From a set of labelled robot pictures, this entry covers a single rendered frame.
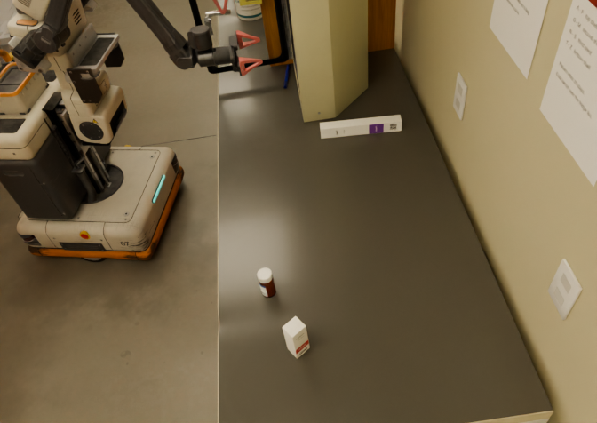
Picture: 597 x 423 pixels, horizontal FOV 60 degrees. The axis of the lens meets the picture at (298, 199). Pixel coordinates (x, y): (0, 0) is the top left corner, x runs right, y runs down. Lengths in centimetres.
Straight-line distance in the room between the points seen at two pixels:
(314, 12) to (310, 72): 20
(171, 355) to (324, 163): 121
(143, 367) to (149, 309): 29
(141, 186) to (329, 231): 146
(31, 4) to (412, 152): 140
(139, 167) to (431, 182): 170
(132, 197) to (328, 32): 145
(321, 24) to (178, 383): 156
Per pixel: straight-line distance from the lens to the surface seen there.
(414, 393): 121
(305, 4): 155
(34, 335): 277
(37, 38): 198
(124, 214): 260
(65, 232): 271
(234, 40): 176
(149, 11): 175
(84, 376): 254
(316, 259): 138
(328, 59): 165
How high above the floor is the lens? 206
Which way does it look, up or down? 47 degrees down
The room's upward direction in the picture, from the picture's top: 9 degrees counter-clockwise
